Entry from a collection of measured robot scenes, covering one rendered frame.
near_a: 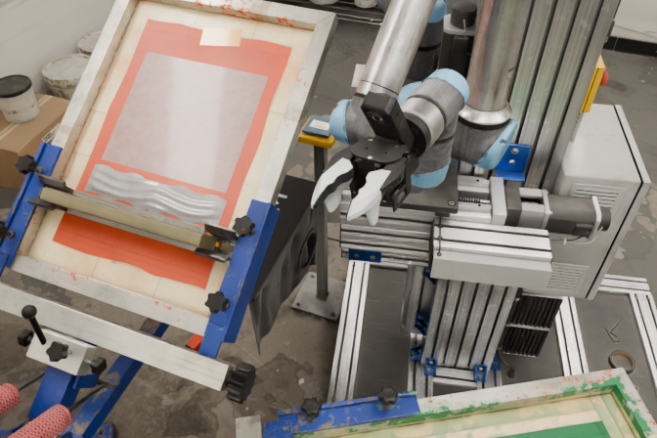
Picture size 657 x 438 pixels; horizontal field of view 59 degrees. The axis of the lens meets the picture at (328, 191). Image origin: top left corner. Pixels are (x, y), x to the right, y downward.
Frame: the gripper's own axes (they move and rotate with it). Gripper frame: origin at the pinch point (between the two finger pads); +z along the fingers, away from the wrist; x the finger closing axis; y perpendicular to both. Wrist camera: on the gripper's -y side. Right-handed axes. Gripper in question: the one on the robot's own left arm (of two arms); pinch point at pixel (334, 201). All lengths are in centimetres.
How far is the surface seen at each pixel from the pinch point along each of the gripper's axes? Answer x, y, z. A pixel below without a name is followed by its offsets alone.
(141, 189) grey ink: 69, 33, -17
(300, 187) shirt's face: 62, 65, -65
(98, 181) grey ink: 80, 32, -14
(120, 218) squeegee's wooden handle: 61, 30, -5
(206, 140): 60, 26, -32
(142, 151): 74, 28, -24
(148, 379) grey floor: 123, 152, -19
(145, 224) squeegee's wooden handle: 56, 31, -7
